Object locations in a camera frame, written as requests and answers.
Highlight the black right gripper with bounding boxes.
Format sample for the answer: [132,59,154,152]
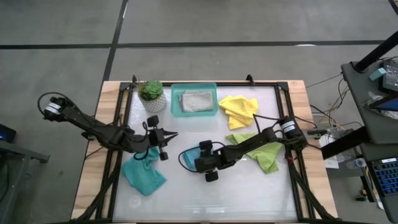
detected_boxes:
[194,139,225,184]

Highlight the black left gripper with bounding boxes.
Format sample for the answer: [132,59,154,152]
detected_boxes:
[145,114,179,162]

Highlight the light blue microfiber towel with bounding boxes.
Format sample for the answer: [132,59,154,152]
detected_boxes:
[181,146,203,171]

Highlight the grey waffle-weave towel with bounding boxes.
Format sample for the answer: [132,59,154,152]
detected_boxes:
[178,90,215,113]

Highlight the teal microfiber towel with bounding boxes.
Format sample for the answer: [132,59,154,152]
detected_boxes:
[121,146,168,197]

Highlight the lime green microfiber towel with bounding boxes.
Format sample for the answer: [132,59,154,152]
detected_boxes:
[226,133,284,174]

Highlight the yellow microfiber towel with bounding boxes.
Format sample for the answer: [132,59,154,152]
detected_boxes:
[218,95,259,131]

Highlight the white patterned plant pot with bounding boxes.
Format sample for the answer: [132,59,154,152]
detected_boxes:
[139,93,168,113]

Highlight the translucent teal plastic bin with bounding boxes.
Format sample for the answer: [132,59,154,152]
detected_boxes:
[170,82,219,118]

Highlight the green artificial succulent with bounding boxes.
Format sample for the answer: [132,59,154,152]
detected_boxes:
[138,80,164,101]

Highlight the white paper sheet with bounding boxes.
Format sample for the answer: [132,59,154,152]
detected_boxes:
[323,155,340,170]

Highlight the clear plastic bottle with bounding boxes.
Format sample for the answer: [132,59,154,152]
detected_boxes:
[346,157,368,171]

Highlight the grey metal bench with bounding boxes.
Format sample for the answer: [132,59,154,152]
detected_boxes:
[0,139,50,224]

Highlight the yellow black tool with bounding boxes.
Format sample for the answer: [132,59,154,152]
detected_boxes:
[355,189,369,202]

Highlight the black box with blue light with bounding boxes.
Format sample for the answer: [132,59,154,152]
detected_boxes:
[0,123,17,144]

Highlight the dark grey side desk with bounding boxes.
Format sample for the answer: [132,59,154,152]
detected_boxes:
[341,60,398,146]

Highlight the black laptop keyboard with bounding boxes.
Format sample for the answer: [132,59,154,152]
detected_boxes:
[368,157,398,197]

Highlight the dark tablet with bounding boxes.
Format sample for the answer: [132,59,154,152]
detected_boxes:
[364,93,398,113]

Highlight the small teal box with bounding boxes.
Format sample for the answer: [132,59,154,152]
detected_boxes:
[369,67,387,81]

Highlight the black slanted pole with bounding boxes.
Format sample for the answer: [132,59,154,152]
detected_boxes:
[354,30,398,72]

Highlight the black electronic device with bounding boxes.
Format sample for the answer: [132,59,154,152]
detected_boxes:
[382,60,398,93]

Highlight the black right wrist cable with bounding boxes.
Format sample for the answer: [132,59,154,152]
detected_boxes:
[178,141,224,172]

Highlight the black aluminium frame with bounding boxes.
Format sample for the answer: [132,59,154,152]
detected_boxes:
[71,74,341,224]

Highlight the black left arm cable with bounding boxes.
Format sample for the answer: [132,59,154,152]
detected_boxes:
[37,91,75,116]

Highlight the tangled floor cables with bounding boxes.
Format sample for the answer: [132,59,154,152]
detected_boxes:
[306,73,374,138]

